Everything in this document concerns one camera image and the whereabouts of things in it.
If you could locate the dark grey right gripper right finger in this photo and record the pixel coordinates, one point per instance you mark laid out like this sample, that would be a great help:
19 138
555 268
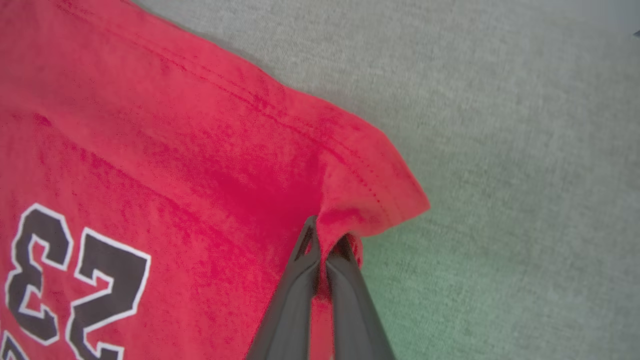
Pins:
352 315

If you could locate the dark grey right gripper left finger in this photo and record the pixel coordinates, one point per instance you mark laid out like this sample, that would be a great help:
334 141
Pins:
292 310

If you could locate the red and white basketball jersey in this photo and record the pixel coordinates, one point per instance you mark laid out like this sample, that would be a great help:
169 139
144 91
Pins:
175 150

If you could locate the grey fabric sofa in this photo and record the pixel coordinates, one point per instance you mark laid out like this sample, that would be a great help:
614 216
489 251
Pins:
500 175

